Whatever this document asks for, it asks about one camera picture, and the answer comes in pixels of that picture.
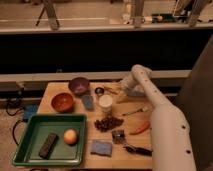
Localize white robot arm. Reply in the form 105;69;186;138
121;64;197;171

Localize white paper cup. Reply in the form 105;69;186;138
98;95;113;114

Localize blue grey small cup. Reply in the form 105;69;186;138
81;95;94;110

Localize light blue folded cloth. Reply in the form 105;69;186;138
128;89;145;97

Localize silver fork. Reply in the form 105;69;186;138
121;107;148;116

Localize wooden cutting board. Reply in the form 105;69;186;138
38;82;152;171

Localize orange carrot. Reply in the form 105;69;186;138
129;121;150;135

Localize small metallic square object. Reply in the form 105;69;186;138
111;129;125;144

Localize purple bowl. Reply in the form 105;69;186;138
68;77;90;96

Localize blue square sponge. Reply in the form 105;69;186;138
90;140;112;156

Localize orange wooden bowl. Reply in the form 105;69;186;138
51;93;74;113

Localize yellow red apple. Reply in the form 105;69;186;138
63;129;78;145

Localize green plastic tray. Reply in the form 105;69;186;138
13;114;87;167

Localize dark rectangular sponge block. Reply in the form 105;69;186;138
39;133;58;159

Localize blue box on floor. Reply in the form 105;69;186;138
23;105;38;122

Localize black handled brush tool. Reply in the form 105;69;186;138
123;144;152;156

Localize black cable on floor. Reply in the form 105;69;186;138
5;96;26;146

